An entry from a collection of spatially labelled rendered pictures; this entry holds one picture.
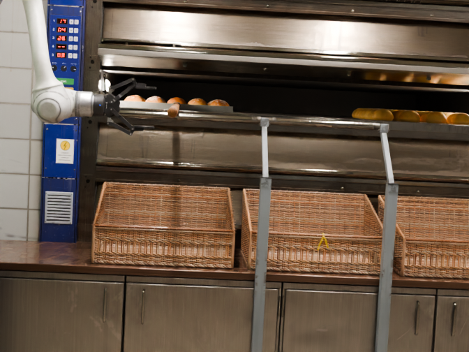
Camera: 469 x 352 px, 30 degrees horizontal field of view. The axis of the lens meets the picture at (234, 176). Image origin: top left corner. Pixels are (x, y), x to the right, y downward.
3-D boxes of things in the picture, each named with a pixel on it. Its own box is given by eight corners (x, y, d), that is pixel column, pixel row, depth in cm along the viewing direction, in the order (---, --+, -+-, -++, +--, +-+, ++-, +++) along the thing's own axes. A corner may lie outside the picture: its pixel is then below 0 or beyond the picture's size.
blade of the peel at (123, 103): (232, 112, 428) (233, 106, 428) (119, 106, 424) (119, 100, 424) (229, 110, 464) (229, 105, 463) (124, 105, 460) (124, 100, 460)
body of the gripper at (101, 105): (95, 92, 308) (121, 93, 309) (93, 116, 309) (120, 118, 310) (92, 92, 301) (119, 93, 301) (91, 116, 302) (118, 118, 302)
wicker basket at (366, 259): (237, 249, 387) (241, 187, 385) (363, 255, 391) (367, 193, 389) (246, 270, 339) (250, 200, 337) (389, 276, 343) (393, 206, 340)
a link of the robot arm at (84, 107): (77, 116, 310) (95, 117, 310) (75, 116, 300) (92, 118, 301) (79, 91, 309) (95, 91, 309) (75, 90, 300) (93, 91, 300)
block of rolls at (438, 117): (350, 117, 462) (350, 107, 462) (439, 122, 465) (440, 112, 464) (373, 120, 402) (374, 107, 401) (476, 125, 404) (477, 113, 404)
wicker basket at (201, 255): (100, 244, 384) (102, 181, 382) (227, 248, 388) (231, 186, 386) (88, 264, 336) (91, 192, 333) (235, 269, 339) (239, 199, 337)
